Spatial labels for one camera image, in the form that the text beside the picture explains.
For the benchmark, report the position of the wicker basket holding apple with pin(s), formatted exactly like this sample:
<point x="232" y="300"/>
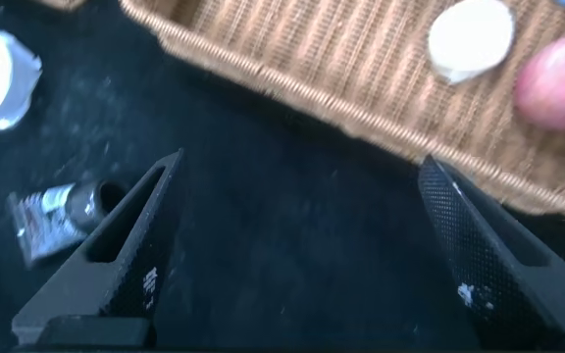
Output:
<point x="336" y="59"/>

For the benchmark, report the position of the black table cloth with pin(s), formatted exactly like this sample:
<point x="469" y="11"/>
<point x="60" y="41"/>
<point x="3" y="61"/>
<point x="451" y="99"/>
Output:
<point x="287" y="220"/>

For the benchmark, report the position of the pale cream bun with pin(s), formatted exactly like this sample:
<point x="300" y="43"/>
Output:
<point x="469" y="34"/>

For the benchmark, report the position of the red apple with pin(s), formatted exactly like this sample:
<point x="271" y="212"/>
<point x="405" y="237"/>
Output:
<point x="562" y="83"/>

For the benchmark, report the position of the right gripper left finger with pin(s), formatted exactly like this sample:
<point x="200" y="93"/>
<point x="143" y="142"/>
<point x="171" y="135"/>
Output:
<point x="130" y="274"/>

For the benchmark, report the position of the black squeeze tube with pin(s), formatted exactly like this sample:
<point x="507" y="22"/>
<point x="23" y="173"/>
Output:
<point x="47" y="225"/>

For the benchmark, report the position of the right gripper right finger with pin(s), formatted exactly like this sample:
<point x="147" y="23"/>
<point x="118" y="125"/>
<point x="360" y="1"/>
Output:
<point x="498" y="274"/>

